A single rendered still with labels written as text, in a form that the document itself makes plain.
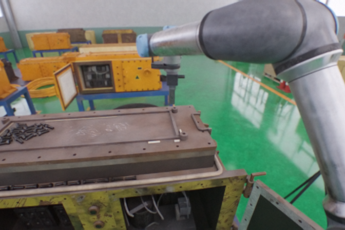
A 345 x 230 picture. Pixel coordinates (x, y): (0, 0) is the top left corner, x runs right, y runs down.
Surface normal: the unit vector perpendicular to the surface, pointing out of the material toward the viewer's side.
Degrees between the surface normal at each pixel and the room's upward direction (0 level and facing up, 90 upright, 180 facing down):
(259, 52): 118
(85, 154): 0
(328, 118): 74
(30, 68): 90
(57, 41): 90
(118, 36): 90
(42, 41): 90
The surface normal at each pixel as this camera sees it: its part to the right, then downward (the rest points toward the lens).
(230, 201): 0.15, 0.48
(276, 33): -0.07, 0.47
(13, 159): 0.00, -0.88
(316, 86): -0.62, 0.11
